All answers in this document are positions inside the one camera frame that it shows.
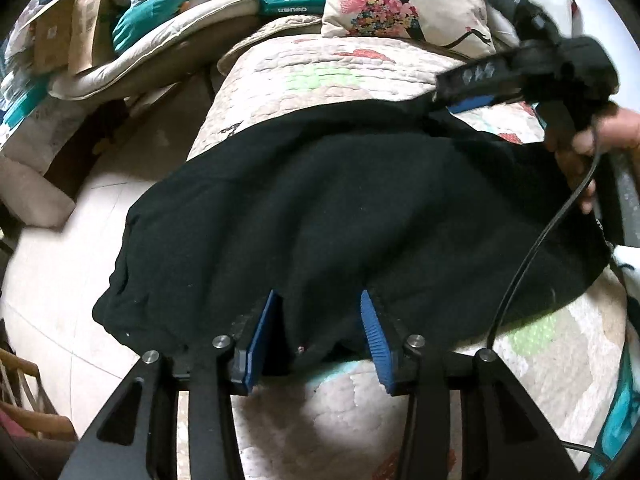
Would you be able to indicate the person's right hand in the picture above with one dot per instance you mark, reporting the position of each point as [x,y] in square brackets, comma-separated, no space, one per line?
[592,152]

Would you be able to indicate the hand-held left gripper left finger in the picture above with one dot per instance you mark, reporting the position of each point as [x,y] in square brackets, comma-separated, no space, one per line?
[260,332]

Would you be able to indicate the cardboard boxes pile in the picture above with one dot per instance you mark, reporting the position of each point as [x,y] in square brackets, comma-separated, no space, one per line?
[32,100]

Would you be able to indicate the black pants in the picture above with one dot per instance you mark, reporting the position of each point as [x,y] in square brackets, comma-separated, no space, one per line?
[340,230]

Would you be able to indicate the teal cloth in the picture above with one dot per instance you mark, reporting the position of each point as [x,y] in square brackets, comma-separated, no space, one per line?
[155,15]

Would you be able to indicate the floral printed cushion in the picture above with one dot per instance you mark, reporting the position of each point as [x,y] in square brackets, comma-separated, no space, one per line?
[407,0]

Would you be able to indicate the beige padded cushion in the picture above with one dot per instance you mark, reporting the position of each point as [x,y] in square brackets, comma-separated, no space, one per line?
[160,45]

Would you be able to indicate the brown paper bag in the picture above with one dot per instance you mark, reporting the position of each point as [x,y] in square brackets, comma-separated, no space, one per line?
[87,20]

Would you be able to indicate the wooden chair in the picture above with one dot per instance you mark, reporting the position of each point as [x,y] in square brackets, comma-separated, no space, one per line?
[27,400]

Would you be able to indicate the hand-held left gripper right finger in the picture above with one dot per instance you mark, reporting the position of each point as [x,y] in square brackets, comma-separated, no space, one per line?
[376,342]

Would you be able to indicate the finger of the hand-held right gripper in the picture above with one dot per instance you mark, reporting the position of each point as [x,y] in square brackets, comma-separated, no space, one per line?
[475,82]

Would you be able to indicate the teal flat box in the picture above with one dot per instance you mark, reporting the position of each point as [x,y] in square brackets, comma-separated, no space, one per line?
[292,2]

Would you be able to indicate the quilted patchwork blanket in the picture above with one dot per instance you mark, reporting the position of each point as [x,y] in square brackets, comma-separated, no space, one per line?
[380,240]

